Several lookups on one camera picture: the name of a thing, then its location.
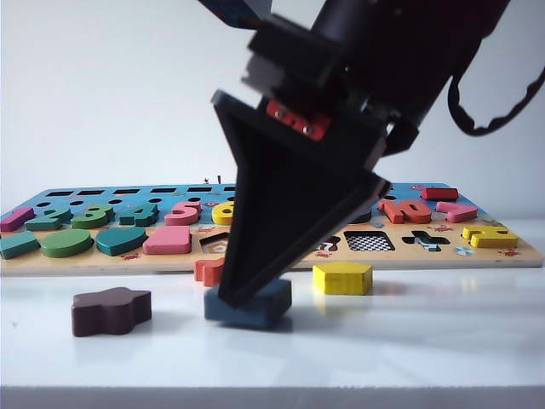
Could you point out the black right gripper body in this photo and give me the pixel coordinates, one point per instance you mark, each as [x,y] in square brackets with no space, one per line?
[298,55]

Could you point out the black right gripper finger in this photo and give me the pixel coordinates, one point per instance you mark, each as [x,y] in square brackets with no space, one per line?
[289,204]

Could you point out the dark blue square block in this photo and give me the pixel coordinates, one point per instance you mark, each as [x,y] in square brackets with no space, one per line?
[255,315]

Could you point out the yellow number six block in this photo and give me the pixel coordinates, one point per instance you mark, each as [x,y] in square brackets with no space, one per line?
[221,215]

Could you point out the yellow pentagon block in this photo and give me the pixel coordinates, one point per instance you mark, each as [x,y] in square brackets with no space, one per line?
[340,279]

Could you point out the red number ten block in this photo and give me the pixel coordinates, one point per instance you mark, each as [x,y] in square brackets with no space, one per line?
[389,211]

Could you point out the orange-red cross block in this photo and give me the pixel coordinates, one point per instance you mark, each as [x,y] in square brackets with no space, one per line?
[206,272]

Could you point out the pink number five block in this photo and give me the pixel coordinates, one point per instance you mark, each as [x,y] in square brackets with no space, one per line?
[181,217]

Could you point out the pink trapezoid block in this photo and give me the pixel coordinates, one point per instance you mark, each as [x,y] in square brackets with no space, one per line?
[168,240]

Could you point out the dark green number four block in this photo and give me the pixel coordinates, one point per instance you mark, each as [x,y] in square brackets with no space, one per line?
[140,217]

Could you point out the red minus sign block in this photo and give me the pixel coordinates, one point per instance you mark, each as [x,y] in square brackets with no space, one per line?
[440,194]

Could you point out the pink greater-than sign block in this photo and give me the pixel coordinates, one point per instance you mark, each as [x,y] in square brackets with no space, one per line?
[455,211]

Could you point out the colourful wooden puzzle board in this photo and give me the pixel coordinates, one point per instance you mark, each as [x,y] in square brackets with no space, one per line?
[127,255]

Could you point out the teal heart block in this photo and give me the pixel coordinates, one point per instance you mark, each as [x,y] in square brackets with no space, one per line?
[121,240]

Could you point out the green number three block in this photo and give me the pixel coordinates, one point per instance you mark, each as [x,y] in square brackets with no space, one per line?
[91,219]

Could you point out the yellow sign block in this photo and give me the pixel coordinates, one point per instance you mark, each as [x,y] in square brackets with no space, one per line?
[489,238]

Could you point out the dark brown star block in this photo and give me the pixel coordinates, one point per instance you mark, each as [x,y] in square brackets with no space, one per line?
[106,313]

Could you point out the green oval block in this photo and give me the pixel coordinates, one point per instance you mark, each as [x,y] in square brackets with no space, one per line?
[66,243]

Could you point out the teal number two block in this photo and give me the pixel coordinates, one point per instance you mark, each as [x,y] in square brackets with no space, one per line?
[55,213]

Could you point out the pink number one block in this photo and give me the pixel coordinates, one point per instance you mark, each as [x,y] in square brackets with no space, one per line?
[15,219]

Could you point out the teal diamond block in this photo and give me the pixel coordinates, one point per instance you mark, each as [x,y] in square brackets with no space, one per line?
[17,246]

